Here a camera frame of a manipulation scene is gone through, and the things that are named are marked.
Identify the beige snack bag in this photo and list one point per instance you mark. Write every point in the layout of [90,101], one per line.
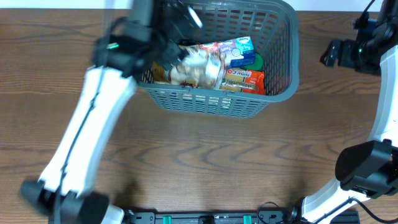
[200,69]

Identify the green lid glass jar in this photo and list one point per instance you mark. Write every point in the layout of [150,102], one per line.
[257,65]

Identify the San Remo spaghetti packet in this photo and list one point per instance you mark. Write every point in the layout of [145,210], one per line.
[246,81]

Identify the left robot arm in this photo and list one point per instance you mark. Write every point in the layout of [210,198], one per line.
[129,46]

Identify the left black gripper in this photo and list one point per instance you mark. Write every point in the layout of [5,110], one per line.
[173,47]

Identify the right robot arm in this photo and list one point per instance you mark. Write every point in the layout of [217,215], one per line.
[368,170]

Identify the grey plastic basket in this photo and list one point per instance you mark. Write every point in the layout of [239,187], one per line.
[273,26]

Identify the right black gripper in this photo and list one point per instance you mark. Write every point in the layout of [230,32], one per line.
[336,51]

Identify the Kleenex tissue multipack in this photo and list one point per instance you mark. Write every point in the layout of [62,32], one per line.
[238,52]

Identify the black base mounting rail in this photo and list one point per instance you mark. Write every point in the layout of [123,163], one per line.
[266,213]

